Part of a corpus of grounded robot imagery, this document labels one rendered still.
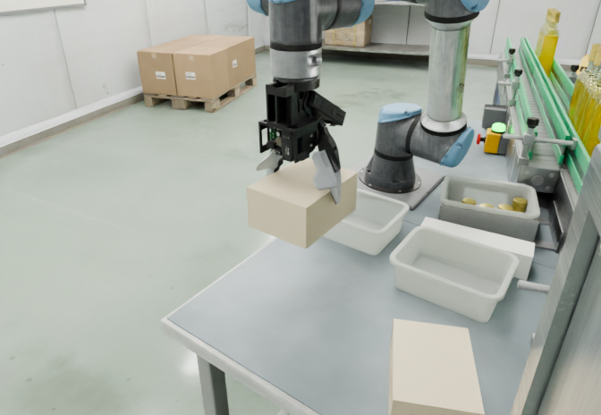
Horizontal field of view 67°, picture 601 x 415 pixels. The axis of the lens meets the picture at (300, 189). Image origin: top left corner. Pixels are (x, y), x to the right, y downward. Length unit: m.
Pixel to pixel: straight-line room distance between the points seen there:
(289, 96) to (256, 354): 0.45
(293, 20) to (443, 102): 0.61
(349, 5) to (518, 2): 6.56
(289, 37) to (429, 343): 0.51
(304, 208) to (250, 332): 0.29
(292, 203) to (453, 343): 0.34
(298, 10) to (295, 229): 0.32
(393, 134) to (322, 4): 0.68
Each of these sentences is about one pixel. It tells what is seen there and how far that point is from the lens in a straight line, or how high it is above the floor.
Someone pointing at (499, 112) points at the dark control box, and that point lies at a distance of 1.97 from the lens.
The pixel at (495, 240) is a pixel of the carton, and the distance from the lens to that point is 1.09.
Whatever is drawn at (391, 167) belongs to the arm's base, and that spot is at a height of 0.83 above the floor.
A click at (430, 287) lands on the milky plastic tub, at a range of 0.94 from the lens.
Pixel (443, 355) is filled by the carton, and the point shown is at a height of 0.83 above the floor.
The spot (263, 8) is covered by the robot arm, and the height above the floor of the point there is 1.29.
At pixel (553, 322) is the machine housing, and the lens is 0.45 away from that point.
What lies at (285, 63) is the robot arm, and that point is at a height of 1.23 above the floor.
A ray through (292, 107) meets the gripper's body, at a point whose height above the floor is 1.17.
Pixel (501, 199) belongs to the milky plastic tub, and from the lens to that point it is 1.31.
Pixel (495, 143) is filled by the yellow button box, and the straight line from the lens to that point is 1.72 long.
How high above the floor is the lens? 1.36
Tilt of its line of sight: 27 degrees down
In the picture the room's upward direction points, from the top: straight up
